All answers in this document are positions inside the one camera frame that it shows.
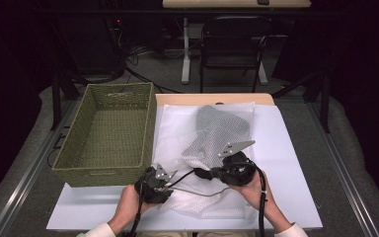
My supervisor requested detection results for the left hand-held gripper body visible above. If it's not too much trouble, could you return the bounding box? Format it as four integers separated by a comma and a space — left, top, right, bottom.
134, 163, 179, 204

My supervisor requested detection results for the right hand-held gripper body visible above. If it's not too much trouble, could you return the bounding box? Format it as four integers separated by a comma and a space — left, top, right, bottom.
210, 139, 258, 188

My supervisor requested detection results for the dark gray garment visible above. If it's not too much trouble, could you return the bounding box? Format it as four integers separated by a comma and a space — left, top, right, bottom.
181, 105, 253, 171

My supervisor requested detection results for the white mesh laundry bag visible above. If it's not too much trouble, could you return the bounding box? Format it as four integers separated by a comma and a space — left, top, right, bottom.
152, 102, 257, 220

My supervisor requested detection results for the person's left hand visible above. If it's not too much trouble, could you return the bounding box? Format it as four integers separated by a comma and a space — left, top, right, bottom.
108, 184, 156, 234

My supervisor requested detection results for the person's right hand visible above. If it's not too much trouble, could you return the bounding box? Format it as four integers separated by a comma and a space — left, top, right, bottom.
229, 172, 274, 216

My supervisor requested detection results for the white table cover sheet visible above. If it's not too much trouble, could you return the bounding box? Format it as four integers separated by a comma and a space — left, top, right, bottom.
45, 103, 324, 231

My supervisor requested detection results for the green woven basket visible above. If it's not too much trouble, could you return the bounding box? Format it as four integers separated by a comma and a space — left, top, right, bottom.
51, 82, 158, 189

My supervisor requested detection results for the light wooden table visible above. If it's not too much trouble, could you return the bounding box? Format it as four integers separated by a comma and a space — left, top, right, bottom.
155, 93, 275, 108

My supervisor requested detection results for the black metal stand leg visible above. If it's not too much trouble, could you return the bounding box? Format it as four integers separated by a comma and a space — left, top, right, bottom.
270, 69, 332, 134
49, 70, 81, 131

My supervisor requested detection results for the black folding chair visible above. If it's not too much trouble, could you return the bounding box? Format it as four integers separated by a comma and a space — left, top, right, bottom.
199, 15, 272, 94

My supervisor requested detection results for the black computer tower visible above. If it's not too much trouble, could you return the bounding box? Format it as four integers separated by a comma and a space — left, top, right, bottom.
58, 14, 126, 77

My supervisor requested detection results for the beige desk with white legs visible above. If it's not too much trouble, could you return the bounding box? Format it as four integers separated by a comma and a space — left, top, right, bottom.
162, 0, 312, 86

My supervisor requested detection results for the thin black cord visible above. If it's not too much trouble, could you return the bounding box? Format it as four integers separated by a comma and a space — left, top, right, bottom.
168, 169, 197, 189

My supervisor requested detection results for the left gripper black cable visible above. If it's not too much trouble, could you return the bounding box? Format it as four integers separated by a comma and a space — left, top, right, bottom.
124, 182, 146, 237

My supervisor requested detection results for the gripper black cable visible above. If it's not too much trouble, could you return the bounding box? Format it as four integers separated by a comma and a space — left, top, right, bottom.
124, 182, 146, 237
248, 160, 268, 237

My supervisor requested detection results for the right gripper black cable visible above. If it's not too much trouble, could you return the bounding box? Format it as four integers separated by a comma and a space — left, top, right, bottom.
248, 160, 268, 237

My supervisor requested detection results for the aluminium floor rail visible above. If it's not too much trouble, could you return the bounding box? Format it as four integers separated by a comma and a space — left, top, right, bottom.
0, 98, 80, 237
308, 101, 379, 237

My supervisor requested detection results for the bundle of floor cables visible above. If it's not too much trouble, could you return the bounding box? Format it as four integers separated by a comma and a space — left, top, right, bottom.
123, 43, 187, 95

